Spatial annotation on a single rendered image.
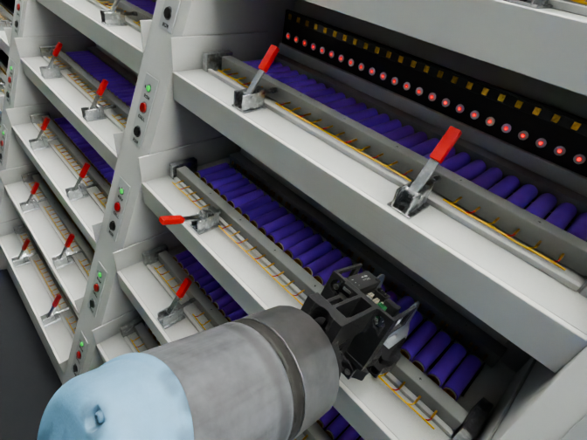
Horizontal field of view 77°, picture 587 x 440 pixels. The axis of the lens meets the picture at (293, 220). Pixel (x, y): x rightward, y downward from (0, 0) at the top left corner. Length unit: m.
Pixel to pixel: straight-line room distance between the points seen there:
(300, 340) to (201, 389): 0.08
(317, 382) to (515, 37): 0.31
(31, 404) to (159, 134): 0.83
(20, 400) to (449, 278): 1.12
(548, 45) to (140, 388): 0.36
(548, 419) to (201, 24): 0.64
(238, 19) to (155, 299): 0.51
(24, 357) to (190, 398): 1.17
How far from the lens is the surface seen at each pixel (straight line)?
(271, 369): 0.24
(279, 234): 0.57
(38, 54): 1.33
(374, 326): 0.35
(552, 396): 0.38
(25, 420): 1.24
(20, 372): 1.33
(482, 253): 0.38
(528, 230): 0.42
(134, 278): 0.79
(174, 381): 0.21
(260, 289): 0.52
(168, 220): 0.55
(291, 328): 0.27
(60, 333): 1.21
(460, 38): 0.40
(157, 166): 0.70
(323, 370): 0.27
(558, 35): 0.37
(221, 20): 0.68
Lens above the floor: 1.02
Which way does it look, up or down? 21 degrees down
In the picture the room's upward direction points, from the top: 25 degrees clockwise
